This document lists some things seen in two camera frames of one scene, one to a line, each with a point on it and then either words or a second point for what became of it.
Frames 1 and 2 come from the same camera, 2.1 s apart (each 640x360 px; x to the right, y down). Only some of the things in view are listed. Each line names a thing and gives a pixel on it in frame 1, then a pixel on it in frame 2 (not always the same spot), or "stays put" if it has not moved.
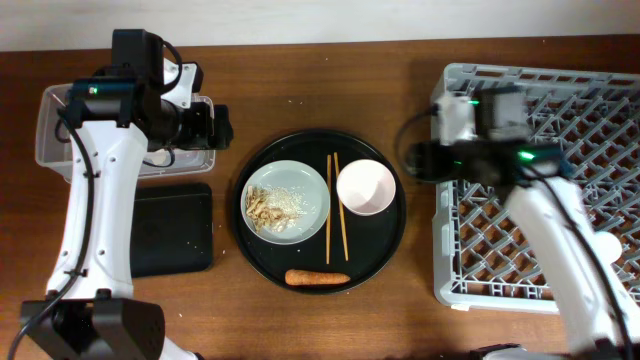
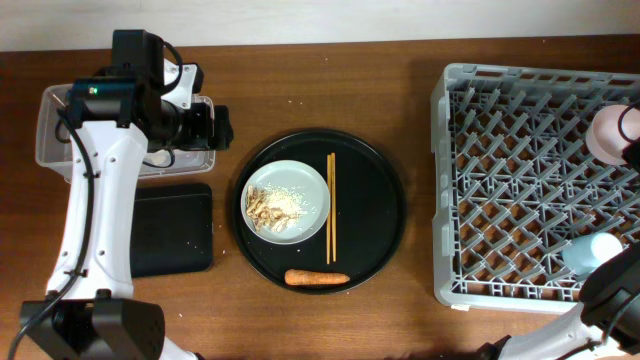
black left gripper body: [190, 129] stays put
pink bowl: [366, 187] → [609, 129]
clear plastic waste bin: [54, 143] stays put
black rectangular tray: [171, 229] stays put
